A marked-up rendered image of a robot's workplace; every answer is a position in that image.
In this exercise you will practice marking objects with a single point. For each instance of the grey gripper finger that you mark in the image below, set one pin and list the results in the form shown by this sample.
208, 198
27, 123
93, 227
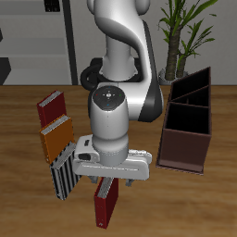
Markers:
93, 179
129, 182

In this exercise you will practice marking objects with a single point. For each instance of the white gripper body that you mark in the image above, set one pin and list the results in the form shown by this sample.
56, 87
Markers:
135, 165

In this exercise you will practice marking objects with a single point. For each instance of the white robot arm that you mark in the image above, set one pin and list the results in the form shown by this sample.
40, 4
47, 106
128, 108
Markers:
109, 123

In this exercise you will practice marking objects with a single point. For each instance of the black and white striped book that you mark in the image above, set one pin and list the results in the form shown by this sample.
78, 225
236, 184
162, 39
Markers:
64, 177

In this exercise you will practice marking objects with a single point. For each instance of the red book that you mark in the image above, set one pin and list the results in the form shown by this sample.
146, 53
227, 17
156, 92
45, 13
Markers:
54, 109
106, 206

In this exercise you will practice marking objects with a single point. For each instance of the dark brown desk caddy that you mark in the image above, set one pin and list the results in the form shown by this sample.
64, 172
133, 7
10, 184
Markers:
183, 148

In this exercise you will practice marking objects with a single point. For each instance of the orange book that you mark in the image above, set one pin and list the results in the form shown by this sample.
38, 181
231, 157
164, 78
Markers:
58, 142

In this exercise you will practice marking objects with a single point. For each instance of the green pot plant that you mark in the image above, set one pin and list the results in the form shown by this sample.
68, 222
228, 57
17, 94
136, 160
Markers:
172, 52

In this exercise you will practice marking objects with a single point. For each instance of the black block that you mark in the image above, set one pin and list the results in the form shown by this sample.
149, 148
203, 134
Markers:
4, 71

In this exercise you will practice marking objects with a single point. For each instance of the grey shelf unit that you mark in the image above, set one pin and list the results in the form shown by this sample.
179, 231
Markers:
34, 46

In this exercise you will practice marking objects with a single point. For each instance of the small black box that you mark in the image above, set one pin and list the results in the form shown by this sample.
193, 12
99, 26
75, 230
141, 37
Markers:
52, 5

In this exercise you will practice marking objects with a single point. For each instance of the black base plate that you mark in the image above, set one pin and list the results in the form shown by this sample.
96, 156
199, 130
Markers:
88, 77

